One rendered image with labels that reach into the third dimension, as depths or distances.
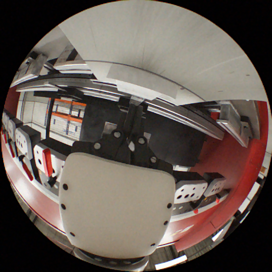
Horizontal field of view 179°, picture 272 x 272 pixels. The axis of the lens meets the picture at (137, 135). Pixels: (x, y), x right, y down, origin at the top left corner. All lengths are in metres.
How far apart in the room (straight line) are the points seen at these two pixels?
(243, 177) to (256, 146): 0.25
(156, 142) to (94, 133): 0.48
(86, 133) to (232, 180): 1.23
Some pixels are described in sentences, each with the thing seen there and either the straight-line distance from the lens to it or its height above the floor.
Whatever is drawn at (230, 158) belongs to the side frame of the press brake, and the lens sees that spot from 0.93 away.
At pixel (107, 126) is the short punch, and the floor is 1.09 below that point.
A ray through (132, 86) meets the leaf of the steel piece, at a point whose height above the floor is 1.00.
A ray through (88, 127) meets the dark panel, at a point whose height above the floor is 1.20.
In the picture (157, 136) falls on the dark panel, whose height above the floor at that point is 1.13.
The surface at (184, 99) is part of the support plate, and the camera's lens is 0.17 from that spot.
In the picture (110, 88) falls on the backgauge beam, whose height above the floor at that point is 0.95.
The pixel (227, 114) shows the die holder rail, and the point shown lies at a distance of 0.40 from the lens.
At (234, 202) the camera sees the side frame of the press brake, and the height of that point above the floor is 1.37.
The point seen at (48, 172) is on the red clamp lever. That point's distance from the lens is 0.23.
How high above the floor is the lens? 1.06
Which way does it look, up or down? 8 degrees up
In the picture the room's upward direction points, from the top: 164 degrees counter-clockwise
